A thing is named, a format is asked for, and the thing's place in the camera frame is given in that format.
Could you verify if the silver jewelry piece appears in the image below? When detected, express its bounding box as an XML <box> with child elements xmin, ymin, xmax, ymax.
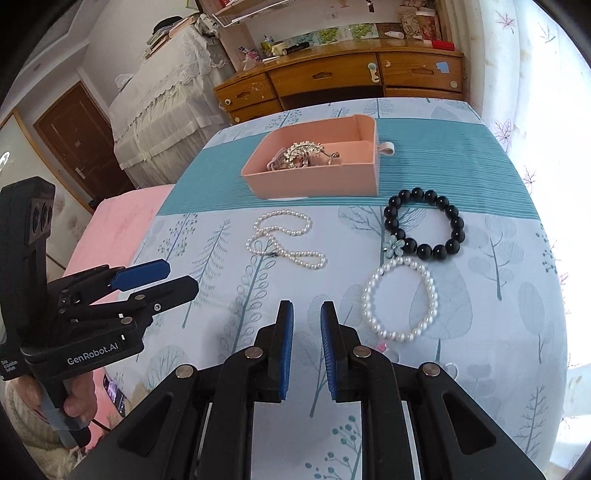
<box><xmin>267</xmin><ymin>141</ymin><xmax>343</xmax><ymax>172</ymax></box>

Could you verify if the white pearl necklace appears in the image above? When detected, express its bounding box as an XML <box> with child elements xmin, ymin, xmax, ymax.
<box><xmin>246</xmin><ymin>209</ymin><xmax>328</xmax><ymax>270</ymax></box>

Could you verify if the white pearl bracelet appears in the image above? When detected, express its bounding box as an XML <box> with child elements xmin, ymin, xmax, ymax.
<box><xmin>361</xmin><ymin>257</ymin><xmax>439</xmax><ymax>343</ymax></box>

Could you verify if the black smartphone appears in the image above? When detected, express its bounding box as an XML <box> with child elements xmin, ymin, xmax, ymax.
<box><xmin>102</xmin><ymin>373</ymin><xmax>127</xmax><ymax>417</ymax></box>

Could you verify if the white wire basket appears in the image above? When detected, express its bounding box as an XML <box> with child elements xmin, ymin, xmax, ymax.
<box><xmin>212</xmin><ymin>0</ymin><xmax>302</xmax><ymax>28</ymax></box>

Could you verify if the brown wooden door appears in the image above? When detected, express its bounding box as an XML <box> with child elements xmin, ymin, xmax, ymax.
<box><xmin>33</xmin><ymin>80</ymin><xmax>123</xmax><ymax>214</ymax></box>

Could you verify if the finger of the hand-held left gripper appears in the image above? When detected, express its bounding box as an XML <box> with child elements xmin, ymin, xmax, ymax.
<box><xmin>62</xmin><ymin>275</ymin><xmax>199</xmax><ymax>329</ymax></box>
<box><xmin>60</xmin><ymin>259</ymin><xmax>172</xmax><ymax>305</ymax></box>

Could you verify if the pink blanket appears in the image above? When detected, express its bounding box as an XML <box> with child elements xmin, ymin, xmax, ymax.
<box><xmin>62</xmin><ymin>184</ymin><xmax>177</xmax><ymax>444</ymax></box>

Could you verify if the person's left forearm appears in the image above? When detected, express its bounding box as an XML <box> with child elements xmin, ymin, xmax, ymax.
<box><xmin>0</xmin><ymin>381</ymin><xmax>88</xmax><ymax>478</ymax></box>

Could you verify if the stack of books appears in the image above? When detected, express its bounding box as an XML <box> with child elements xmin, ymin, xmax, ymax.
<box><xmin>147</xmin><ymin>21</ymin><xmax>199</xmax><ymax>58</ymax></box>

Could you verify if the black bead bracelet with flower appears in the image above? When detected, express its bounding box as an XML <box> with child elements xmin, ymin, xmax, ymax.
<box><xmin>383</xmin><ymin>187</ymin><xmax>467</xmax><ymax>260</ymax></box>

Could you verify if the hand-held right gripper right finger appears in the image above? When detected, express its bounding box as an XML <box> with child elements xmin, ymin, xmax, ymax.
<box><xmin>320</xmin><ymin>301</ymin><xmax>548</xmax><ymax>480</ymax></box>

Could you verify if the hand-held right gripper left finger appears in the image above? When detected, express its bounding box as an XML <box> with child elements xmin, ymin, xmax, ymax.
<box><xmin>88</xmin><ymin>300</ymin><xmax>295</xmax><ymax>480</ymax></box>

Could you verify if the wooden desk with drawers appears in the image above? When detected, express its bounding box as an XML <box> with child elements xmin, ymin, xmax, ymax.
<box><xmin>213</xmin><ymin>38</ymin><xmax>465</xmax><ymax>125</ymax></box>

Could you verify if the pink jewelry box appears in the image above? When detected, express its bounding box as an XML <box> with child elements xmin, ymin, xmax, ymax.
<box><xmin>241</xmin><ymin>115</ymin><xmax>396</xmax><ymax>200</ymax></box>

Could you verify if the white floral curtain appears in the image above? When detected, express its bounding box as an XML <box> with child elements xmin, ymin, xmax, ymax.
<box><xmin>436</xmin><ymin>0</ymin><xmax>591</xmax><ymax>467</ymax></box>

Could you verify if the lace-covered piano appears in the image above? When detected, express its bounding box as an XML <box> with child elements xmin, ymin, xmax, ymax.
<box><xmin>108</xmin><ymin>22</ymin><xmax>232</xmax><ymax>188</ymax></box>

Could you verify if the person's left hand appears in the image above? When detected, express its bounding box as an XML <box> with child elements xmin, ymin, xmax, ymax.
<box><xmin>16</xmin><ymin>371</ymin><xmax>98</xmax><ymax>423</ymax></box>

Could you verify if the red patterned container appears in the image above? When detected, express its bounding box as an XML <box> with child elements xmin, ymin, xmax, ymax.
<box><xmin>399</xmin><ymin>6</ymin><xmax>445</xmax><ymax>43</ymax></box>

